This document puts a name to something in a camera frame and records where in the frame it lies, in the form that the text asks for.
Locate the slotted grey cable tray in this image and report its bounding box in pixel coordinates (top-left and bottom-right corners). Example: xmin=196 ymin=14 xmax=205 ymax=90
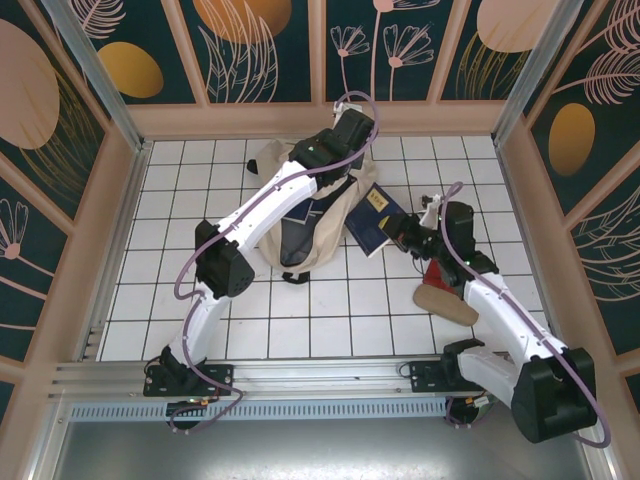
xmin=68 ymin=399 xmax=451 ymax=424

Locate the navy book plain gold label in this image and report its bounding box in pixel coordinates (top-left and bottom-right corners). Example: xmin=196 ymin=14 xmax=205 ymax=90
xmin=286 ymin=197 xmax=326 ymax=227

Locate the dark blue book cream label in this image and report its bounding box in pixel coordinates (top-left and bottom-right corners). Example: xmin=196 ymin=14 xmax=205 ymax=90
xmin=346 ymin=182 xmax=407 ymax=260

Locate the aluminium side rail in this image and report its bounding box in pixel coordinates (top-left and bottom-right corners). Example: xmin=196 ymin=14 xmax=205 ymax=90
xmin=492 ymin=139 xmax=561 ymax=351
xmin=74 ymin=142 xmax=151 ymax=361

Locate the aluminium corner post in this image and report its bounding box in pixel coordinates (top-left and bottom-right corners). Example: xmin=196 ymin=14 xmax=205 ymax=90
xmin=491 ymin=0 xmax=597 ymax=149
xmin=40 ymin=0 xmax=154 ymax=154

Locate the grey metal plate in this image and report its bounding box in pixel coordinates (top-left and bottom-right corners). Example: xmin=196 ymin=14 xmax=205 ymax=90
xmin=54 ymin=419 xmax=596 ymax=480

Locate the dark floral wall panel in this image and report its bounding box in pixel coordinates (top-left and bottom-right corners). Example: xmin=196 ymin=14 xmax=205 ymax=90
xmin=438 ymin=0 xmax=551 ymax=101
xmin=0 ymin=17 xmax=109 ymax=221
xmin=62 ymin=0 xmax=197 ymax=106
xmin=569 ymin=192 xmax=640 ymax=357
xmin=0 ymin=174 xmax=70 ymax=362
xmin=524 ymin=0 xmax=640 ymax=217
xmin=324 ymin=0 xmax=462 ymax=104
xmin=179 ymin=0 xmax=320 ymax=105

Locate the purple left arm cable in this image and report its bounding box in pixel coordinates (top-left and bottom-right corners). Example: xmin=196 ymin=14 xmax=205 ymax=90
xmin=168 ymin=90 xmax=381 ymax=436

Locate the tan pencil case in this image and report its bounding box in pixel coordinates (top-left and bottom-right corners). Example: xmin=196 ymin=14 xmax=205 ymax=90
xmin=412 ymin=282 xmax=480 ymax=329

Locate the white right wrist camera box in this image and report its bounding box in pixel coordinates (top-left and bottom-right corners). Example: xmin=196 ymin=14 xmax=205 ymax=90
xmin=418 ymin=193 xmax=445 ymax=227

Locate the red wallet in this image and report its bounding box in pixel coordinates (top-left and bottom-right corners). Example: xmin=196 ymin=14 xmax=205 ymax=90
xmin=423 ymin=259 xmax=454 ymax=292

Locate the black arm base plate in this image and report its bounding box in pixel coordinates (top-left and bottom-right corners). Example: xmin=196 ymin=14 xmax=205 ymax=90
xmin=408 ymin=360 xmax=466 ymax=396
xmin=143 ymin=363 xmax=236 ymax=398

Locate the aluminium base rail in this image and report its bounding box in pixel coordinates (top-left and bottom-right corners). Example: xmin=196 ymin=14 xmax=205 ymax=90
xmin=47 ymin=353 xmax=604 ymax=401

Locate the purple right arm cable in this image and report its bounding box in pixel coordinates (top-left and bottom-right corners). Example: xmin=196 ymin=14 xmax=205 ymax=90
xmin=438 ymin=182 xmax=612 ymax=447

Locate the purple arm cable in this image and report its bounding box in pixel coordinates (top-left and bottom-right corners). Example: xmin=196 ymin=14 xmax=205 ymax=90
xmin=168 ymin=90 xmax=381 ymax=436
xmin=438 ymin=182 xmax=612 ymax=447

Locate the cream backpack with black straps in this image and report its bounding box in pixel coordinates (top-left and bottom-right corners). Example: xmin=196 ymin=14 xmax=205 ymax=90
xmin=246 ymin=138 xmax=380 ymax=284

